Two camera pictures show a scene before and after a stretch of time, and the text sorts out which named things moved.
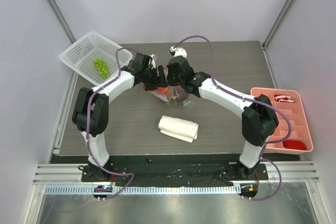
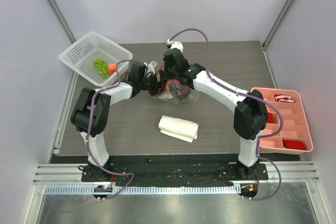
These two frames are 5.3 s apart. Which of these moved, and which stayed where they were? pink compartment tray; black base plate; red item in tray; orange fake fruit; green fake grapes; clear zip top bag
Moved: clear zip top bag; orange fake fruit
Stayed: pink compartment tray; red item in tray; black base plate; green fake grapes
